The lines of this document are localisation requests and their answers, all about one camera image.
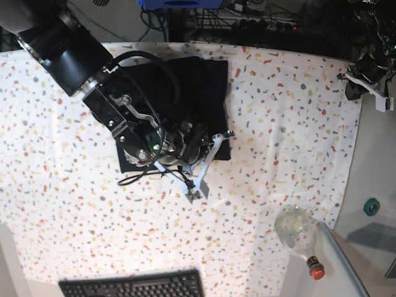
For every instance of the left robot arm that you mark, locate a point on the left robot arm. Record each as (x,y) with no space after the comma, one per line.
(373,26)

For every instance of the black t-shirt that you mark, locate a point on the black t-shirt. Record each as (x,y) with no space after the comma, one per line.
(156,98)

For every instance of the grey metal rod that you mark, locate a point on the grey metal rod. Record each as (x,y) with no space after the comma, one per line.
(340,274)

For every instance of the black power strip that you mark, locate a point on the black power strip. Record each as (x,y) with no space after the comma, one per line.
(277,25)

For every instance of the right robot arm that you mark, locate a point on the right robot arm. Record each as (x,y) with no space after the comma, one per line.
(78,63)

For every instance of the clear glass bottle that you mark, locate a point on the clear glass bottle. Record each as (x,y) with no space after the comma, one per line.
(296,231)

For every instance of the blue box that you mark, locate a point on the blue box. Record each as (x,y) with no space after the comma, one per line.
(179,4)

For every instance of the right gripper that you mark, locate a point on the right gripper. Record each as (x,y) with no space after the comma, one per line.
(188,164)

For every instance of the terrazzo pattern tablecloth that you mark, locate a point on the terrazzo pattern tablecloth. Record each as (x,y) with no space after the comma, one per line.
(295,135)

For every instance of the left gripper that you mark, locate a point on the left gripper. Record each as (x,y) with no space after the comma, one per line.
(358,84)

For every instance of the black keyboard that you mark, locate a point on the black keyboard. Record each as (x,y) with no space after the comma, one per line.
(180,283)

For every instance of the green tape roll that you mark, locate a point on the green tape roll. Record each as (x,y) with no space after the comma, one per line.
(371,207)

